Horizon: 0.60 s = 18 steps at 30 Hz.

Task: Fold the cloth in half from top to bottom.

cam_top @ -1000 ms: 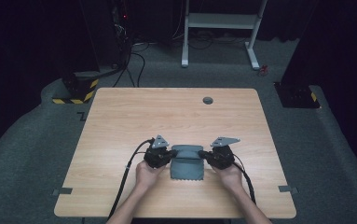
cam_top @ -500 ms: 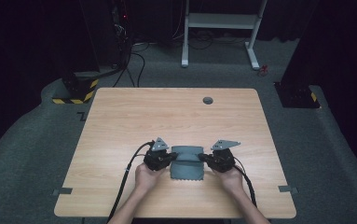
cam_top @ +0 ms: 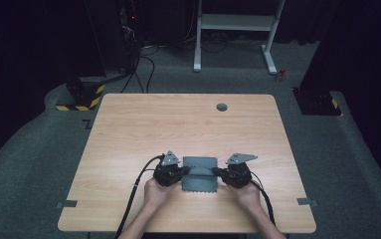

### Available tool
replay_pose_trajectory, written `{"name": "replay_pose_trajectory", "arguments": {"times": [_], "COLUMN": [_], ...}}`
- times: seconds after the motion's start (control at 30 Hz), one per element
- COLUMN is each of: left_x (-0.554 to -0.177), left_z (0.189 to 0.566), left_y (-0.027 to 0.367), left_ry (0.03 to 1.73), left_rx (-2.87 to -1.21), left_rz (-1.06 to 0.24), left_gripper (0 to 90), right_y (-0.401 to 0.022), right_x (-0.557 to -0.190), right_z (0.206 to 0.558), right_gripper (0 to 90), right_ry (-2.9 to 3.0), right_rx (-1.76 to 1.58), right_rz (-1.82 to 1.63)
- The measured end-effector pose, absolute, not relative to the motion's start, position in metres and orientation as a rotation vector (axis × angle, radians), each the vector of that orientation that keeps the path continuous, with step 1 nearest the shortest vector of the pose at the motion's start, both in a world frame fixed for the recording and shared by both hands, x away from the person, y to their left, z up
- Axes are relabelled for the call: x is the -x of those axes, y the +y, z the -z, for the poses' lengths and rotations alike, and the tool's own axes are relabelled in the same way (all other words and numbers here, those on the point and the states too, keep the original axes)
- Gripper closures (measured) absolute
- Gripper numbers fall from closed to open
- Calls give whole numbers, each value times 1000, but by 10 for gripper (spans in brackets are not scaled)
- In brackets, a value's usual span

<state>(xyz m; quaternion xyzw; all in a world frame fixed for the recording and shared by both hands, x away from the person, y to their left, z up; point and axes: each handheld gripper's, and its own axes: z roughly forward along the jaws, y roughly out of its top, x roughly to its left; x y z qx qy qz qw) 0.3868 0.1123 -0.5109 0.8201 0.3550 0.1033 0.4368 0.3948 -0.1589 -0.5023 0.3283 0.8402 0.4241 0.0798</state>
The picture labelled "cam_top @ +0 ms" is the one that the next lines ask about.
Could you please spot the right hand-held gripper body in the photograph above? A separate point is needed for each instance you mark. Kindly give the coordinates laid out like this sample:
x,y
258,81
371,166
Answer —
x,y
237,174

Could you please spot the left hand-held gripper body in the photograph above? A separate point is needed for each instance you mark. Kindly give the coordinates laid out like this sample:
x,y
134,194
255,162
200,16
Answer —
x,y
166,174

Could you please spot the grey microfibre cloth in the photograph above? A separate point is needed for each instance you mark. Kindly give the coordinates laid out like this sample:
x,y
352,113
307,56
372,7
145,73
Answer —
x,y
199,181

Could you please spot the person's left hand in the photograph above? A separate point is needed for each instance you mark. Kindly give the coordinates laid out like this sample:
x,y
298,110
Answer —
x,y
156,195

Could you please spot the person's right hand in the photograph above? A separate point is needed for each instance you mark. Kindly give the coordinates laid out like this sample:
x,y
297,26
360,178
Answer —
x,y
249,197

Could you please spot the grey round table grommet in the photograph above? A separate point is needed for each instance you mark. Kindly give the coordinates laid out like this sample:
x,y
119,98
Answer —
x,y
222,107

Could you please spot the grey tape strip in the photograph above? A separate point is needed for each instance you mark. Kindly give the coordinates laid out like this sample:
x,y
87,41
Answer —
x,y
67,204
307,201

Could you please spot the black stand base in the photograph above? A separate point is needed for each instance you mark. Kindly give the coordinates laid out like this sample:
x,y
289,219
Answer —
x,y
315,103

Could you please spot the small red object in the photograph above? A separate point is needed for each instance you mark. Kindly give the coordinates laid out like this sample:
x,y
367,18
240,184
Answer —
x,y
280,75

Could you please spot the black yellow striped base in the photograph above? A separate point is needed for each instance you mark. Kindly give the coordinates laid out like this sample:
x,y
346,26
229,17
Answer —
x,y
85,96

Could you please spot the dark equipment rack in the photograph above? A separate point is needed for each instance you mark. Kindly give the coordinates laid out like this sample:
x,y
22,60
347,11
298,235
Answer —
x,y
128,33

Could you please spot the white metal stand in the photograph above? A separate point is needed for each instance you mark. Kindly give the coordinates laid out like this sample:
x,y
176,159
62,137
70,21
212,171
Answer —
x,y
237,22

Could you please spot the dark curtain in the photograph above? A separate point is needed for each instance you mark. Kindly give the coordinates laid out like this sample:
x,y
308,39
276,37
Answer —
x,y
360,66
29,66

